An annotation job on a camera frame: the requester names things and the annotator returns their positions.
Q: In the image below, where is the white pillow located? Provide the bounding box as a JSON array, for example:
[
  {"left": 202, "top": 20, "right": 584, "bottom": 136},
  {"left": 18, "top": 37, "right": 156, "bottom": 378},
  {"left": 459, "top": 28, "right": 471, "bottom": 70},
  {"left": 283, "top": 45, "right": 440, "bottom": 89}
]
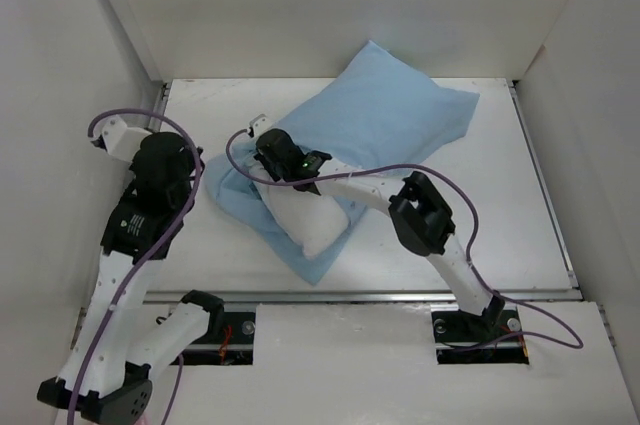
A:
[{"left": 254, "top": 181, "right": 349, "bottom": 260}]

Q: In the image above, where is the light blue pillowcase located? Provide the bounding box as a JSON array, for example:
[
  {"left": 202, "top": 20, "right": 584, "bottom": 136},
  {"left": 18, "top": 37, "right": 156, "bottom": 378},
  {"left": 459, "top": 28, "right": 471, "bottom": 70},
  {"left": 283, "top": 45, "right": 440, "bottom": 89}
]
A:
[{"left": 204, "top": 42, "right": 480, "bottom": 285}]

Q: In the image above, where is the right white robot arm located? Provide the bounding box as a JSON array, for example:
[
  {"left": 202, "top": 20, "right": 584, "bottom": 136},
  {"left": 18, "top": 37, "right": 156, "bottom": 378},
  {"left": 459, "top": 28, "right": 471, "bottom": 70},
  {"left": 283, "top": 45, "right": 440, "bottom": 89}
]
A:
[{"left": 254, "top": 129, "right": 504, "bottom": 339}]

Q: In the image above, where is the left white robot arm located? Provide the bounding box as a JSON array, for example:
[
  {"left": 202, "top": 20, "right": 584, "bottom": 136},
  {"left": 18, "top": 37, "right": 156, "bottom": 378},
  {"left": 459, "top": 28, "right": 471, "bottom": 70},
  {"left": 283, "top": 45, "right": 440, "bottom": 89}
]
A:
[{"left": 37, "top": 132, "right": 224, "bottom": 424}]

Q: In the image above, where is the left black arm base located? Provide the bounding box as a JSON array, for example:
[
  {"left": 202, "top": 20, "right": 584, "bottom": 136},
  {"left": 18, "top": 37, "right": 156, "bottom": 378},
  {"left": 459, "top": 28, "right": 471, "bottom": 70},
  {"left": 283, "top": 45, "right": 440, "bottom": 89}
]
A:
[{"left": 155, "top": 303, "right": 257, "bottom": 366}]

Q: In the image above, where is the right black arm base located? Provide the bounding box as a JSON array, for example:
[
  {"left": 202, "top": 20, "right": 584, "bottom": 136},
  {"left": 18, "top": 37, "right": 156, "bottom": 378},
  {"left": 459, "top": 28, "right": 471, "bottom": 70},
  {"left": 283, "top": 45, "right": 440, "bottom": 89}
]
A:
[{"left": 431, "top": 307, "right": 529, "bottom": 365}]

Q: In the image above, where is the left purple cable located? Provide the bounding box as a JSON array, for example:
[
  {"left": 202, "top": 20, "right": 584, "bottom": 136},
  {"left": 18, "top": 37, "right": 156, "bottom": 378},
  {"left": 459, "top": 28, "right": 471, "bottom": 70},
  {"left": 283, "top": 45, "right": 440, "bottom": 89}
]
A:
[{"left": 65, "top": 108, "right": 209, "bottom": 425}]

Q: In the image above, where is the purple cable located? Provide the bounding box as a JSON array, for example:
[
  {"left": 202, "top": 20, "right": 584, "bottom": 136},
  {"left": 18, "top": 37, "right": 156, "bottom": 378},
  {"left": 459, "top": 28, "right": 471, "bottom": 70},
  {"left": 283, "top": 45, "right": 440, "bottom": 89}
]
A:
[
  {"left": 65, "top": 108, "right": 209, "bottom": 425},
  {"left": 225, "top": 128, "right": 585, "bottom": 350}
]

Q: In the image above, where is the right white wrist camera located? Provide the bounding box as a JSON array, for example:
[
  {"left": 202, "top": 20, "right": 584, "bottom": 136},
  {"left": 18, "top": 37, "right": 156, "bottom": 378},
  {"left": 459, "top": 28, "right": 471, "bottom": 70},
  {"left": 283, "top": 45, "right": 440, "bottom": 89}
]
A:
[{"left": 248, "top": 114, "right": 274, "bottom": 139}]

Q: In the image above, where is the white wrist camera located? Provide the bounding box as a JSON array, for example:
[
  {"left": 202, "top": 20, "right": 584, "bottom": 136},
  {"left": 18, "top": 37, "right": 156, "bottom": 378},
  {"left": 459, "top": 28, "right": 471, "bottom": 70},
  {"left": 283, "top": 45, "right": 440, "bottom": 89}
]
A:
[
  {"left": 248, "top": 114, "right": 274, "bottom": 139},
  {"left": 90, "top": 115, "right": 151, "bottom": 163}
]

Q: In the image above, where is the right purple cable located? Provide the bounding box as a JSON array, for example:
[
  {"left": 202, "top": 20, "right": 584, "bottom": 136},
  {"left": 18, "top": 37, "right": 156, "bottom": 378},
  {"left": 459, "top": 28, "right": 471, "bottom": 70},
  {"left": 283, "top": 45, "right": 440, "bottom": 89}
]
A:
[{"left": 225, "top": 128, "right": 585, "bottom": 350}]

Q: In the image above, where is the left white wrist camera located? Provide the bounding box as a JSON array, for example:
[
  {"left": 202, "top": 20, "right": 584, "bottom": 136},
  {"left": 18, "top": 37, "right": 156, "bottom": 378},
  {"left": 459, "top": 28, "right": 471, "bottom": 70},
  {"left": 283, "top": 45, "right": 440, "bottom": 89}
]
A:
[{"left": 90, "top": 115, "right": 151, "bottom": 163}]

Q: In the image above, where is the aluminium front rail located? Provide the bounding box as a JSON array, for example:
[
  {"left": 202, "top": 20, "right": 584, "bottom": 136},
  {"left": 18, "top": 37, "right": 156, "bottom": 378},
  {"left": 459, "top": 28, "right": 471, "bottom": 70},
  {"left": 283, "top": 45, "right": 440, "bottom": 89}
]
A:
[{"left": 139, "top": 287, "right": 584, "bottom": 305}]

